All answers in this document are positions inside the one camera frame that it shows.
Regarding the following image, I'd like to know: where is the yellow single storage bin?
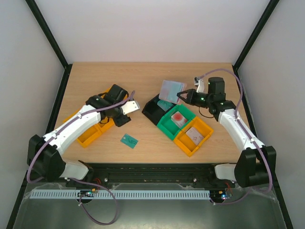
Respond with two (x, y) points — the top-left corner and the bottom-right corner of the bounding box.
(173, 116), (214, 157)

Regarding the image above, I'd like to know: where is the teal card stack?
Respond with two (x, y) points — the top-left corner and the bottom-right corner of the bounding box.
(157, 100), (175, 112)

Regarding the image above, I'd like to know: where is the white slotted cable duct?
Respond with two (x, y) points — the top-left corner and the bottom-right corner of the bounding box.
(29, 189), (210, 200)

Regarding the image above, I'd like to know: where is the black storage bin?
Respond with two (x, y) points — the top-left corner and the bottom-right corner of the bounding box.
(142, 94), (176, 126)

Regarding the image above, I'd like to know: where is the yellow triple storage bin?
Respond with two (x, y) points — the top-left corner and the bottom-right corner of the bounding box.
(63, 87), (117, 149)

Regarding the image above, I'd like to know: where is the purple floor cable loop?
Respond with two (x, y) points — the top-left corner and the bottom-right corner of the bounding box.
(77, 183), (120, 225)

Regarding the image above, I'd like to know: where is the green storage bin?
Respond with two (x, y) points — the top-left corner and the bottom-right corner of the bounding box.
(157, 104), (195, 140)

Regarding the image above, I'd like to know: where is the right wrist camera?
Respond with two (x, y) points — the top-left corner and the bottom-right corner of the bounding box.
(194, 76), (204, 93)

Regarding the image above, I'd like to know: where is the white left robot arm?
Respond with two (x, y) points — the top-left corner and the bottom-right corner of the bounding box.
(27, 84), (140, 183)

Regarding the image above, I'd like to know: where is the pale pink card stack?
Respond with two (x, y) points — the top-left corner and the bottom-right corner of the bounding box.
(186, 127), (204, 146)

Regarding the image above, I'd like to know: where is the red dot card stack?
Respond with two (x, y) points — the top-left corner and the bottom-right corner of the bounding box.
(171, 111), (188, 128)

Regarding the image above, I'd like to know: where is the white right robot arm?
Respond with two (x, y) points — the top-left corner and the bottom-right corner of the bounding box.
(177, 77), (276, 188)

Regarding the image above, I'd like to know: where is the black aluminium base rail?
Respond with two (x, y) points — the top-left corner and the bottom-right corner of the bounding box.
(64, 163), (277, 189)

